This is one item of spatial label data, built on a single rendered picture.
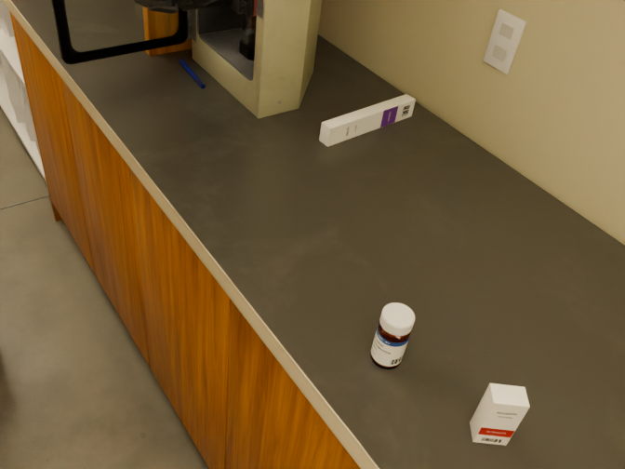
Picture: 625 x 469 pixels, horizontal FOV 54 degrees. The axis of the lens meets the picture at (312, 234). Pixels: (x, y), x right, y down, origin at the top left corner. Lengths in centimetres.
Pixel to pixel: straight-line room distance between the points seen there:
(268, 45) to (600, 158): 70
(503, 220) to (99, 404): 132
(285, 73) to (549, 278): 69
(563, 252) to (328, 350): 51
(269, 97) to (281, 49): 11
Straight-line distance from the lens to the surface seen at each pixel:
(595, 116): 130
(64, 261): 243
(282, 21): 131
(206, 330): 129
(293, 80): 139
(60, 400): 203
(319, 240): 107
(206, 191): 116
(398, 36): 161
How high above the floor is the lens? 165
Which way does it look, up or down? 41 degrees down
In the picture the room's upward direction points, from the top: 8 degrees clockwise
